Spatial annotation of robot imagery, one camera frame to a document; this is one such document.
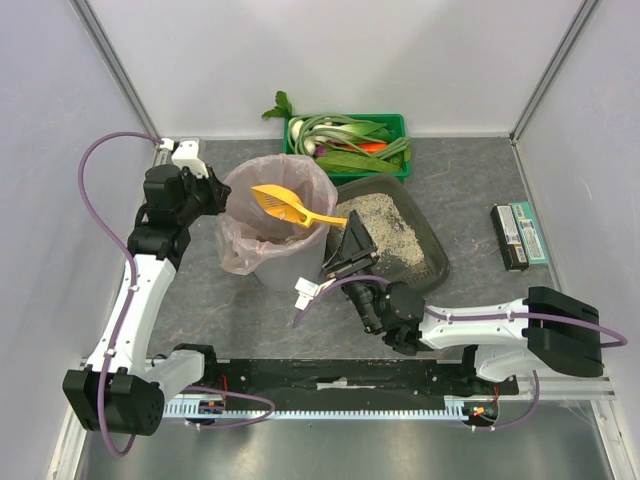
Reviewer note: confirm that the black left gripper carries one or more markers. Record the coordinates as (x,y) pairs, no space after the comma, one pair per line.
(208,189)

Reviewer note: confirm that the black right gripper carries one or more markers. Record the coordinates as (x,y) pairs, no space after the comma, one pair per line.
(351,261)

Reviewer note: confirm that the pink plastic trash bag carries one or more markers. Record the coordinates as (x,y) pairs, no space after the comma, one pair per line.
(266,229)

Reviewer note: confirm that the yellow litter scoop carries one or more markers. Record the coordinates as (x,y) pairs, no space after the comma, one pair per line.
(283,204)

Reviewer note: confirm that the dark grey litter tray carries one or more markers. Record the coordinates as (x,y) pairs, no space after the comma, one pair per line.
(430,273)

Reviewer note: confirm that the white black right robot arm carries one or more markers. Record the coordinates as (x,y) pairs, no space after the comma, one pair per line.
(545,328)

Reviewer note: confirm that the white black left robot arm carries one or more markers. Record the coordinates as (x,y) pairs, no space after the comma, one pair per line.
(116,390)

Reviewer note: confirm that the grey cat litter pile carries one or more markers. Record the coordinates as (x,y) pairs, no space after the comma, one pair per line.
(395,239)

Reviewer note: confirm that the cat litter in bag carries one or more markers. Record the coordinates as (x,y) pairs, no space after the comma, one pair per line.
(288,240)

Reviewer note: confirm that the black box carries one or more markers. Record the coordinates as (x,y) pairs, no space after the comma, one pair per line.
(510,243)

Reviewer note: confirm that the teal box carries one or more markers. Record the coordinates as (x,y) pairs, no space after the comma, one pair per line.
(530,233)

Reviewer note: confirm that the grey trash bin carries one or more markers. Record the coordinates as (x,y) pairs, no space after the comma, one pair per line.
(282,265)

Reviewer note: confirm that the green spinach leaves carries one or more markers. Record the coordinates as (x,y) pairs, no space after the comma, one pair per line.
(345,162)

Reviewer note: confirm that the orange carrot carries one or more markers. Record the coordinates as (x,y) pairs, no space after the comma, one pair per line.
(372,148)

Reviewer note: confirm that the white radish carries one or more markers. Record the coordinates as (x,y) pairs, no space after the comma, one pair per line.
(299,139)

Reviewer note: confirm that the green leafy sprig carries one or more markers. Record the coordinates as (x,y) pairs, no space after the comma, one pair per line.
(282,108)

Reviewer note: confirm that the long green beans bundle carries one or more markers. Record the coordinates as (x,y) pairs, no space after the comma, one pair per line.
(400,141)

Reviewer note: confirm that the green plastic vegetable crate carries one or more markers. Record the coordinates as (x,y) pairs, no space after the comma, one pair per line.
(342,178)

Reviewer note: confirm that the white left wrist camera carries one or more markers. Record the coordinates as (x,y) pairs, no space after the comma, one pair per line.
(186,153)

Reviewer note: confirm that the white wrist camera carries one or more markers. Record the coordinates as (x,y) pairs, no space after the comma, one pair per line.
(307,291)
(186,153)

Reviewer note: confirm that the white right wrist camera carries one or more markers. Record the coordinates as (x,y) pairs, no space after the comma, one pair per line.
(307,291)

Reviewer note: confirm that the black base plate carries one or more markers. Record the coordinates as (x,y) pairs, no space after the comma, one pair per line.
(343,379)

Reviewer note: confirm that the slotted cable duct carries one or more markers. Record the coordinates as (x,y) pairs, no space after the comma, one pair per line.
(202,407)

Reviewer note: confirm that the aluminium frame post left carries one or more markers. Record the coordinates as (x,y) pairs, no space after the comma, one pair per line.
(107,51)

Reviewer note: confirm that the aluminium frame post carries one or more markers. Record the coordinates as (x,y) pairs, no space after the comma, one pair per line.
(561,54)
(107,51)

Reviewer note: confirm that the aluminium frame post right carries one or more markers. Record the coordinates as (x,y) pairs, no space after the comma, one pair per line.
(561,54)

